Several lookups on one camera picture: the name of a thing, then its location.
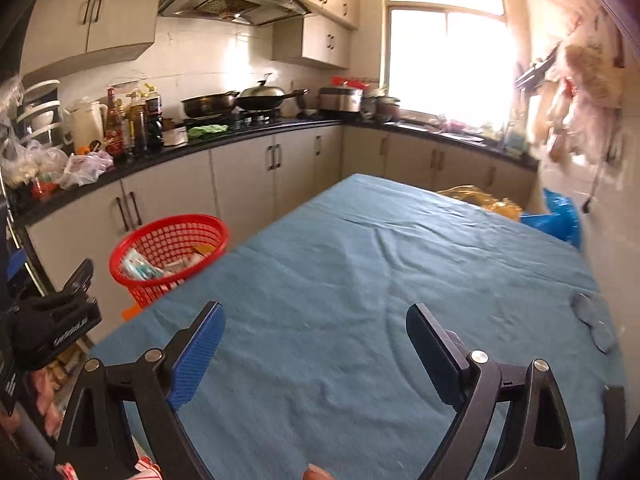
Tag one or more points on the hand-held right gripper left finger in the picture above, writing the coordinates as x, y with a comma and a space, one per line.
195, 355

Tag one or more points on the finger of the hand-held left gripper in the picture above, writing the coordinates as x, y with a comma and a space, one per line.
80, 277
16, 267

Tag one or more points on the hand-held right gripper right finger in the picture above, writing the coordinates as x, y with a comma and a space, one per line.
432, 355

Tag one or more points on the red plastic mesh basket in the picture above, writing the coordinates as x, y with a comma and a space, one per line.
200, 222

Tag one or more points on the person's left hand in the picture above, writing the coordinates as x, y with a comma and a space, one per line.
40, 325

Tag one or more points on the person's right hand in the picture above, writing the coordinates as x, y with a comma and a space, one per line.
317, 474

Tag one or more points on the orange stool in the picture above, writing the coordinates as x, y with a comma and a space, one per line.
131, 312

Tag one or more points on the pink packets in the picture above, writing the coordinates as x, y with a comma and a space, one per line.
52, 390

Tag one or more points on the blue table cloth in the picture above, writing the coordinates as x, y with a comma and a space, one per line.
350, 285

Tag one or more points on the pink and white plastic bag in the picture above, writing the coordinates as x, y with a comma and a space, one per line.
85, 167

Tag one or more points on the red and white wrapper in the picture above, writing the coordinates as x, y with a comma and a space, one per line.
145, 467

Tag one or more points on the white kettle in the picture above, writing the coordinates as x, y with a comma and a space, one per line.
85, 125

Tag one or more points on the white dish rack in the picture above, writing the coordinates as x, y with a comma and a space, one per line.
40, 110

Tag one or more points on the purple framed glasses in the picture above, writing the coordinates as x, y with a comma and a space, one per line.
585, 307

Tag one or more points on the row of condiment bottles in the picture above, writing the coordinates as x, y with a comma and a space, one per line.
135, 125

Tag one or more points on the yellow plastic bag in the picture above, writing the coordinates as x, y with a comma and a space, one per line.
480, 197

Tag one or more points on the beige base cabinets black countertop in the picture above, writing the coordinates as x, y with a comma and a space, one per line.
240, 175

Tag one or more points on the blue plastic bag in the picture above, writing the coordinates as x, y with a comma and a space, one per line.
560, 215

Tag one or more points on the green cloth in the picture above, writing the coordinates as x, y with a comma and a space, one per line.
205, 130

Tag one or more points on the black phone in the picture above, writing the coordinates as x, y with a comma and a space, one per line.
615, 420

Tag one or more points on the dark frying pan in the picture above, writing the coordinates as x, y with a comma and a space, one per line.
207, 105

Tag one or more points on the gas stove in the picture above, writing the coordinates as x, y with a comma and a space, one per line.
250, 119

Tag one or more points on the stacked cooking pots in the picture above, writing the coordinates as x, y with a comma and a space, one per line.
382, 105

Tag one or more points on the black wok with lid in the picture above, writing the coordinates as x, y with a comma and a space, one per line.
262, 95

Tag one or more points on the beige upper cabinets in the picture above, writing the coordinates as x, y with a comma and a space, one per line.
115, 15

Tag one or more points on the silver rice cooker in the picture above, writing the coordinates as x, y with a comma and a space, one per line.
340, 100

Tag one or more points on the red basin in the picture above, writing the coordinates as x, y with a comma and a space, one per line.
350, 82

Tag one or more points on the kitchen window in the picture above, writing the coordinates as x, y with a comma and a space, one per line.
440, 60

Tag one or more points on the hanging plastic bags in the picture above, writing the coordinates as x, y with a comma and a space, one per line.
580, 90

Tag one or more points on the black wall rack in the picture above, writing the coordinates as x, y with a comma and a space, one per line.
535, 72

